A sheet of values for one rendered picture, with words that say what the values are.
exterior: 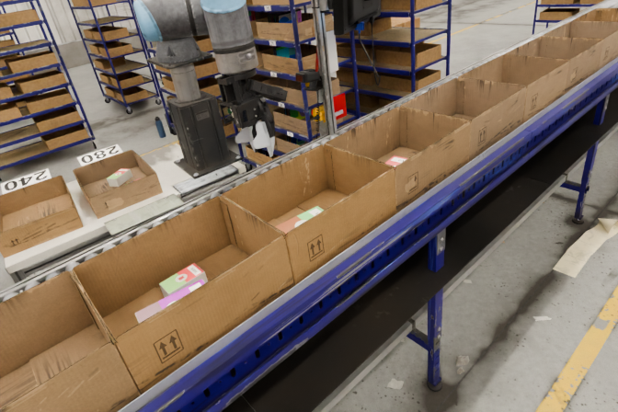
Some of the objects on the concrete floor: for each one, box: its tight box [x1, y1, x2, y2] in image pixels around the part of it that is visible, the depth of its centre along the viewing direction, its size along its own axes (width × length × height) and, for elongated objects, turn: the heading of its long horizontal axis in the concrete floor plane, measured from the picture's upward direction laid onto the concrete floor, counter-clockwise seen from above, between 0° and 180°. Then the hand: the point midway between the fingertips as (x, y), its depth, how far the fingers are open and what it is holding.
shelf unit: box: [326, 0, 453, 129], centre depth 333 cm, size 98×49×196 cm, turn 55°
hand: (264, 148), depth 103 cm, fingers open, 5 cm apart
